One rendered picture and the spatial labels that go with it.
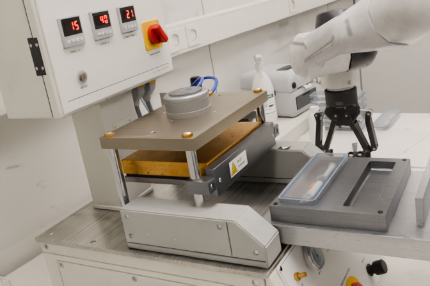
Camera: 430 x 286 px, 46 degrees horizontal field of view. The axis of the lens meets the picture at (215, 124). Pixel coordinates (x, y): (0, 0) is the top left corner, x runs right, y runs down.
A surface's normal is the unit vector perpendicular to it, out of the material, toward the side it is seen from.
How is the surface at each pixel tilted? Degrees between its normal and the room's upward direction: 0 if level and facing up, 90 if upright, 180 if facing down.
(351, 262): 65
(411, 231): 0
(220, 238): 90
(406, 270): 0
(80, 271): 90
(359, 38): 101
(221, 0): 90
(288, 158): 90
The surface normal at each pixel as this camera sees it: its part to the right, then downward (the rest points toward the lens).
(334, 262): 0.72, -0.40
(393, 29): -0.72, 0.68
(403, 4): -0.77, 0.21
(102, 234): -0.16, -0.95
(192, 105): 0.22, 0.23
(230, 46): 0.83, 0.02
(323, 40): -0.93, 0.27
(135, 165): -0.48, 0.31
